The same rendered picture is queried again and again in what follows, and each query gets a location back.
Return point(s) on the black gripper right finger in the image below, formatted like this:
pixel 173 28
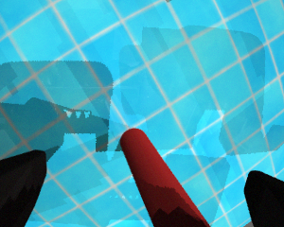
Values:
pixel 265 199

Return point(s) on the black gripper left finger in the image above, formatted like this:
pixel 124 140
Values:
pixel 21 179

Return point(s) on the red peg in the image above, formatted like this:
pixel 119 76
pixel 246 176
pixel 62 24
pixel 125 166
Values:
pixel 167 203

